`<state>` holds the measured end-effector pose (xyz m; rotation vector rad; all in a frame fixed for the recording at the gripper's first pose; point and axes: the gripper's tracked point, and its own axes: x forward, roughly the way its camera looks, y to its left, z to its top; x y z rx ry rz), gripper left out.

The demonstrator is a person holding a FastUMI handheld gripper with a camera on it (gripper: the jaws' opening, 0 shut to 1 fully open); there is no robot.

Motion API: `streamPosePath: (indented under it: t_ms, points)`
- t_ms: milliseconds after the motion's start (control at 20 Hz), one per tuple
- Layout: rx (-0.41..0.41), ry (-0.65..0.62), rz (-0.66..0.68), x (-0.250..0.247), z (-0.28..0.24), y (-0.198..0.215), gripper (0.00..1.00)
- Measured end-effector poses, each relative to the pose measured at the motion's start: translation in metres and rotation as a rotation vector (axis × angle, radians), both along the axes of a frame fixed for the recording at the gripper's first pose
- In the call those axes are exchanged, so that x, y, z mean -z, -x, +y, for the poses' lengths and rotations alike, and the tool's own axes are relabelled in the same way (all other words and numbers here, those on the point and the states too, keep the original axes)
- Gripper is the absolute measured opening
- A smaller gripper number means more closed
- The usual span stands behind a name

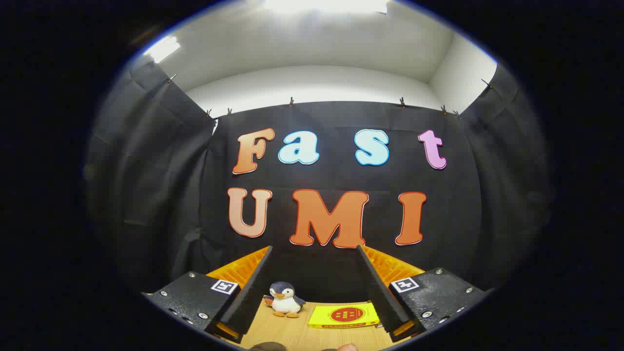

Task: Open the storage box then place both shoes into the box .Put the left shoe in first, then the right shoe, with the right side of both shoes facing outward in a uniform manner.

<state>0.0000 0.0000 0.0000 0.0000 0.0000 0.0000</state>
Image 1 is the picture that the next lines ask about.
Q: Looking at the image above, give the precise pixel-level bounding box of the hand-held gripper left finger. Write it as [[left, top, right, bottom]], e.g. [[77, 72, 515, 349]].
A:
[[141, 245, 273, 344]]

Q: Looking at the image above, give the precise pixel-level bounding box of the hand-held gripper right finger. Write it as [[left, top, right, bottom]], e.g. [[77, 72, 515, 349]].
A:
[[356, 245, 493, 341]]

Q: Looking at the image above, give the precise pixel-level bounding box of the penguin plush toy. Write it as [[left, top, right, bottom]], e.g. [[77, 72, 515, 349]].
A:
[[263, 281, 307, 319]]

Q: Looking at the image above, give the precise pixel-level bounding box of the yellow book with red circle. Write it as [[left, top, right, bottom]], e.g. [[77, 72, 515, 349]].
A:
[[307, 302, 380, 329]]

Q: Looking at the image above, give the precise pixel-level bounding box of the row of small cloth clips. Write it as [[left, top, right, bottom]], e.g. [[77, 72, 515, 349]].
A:
[[166, 73, 493, 120]]

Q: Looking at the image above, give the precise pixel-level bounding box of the ceiling light panel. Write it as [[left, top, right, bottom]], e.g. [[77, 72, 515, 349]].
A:
[[266, 0, 389, 14], [145, 36, 181, 63]]

